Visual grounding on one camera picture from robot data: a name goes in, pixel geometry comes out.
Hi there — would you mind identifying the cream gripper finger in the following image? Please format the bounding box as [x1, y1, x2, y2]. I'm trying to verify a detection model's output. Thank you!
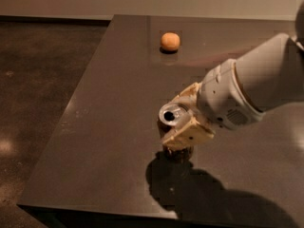
[171, 83, 201, 107]
[161, 110, 215, 150]

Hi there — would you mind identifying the orange soda can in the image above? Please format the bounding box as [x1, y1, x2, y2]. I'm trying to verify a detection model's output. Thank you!
[158, 103, 194, 163]

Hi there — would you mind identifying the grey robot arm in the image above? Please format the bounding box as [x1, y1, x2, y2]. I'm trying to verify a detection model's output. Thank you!
[159, 5, 304, 152]

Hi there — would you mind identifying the orange fruit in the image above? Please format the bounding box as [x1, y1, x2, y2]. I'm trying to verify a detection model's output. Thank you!
[161, 32, 181, 51]

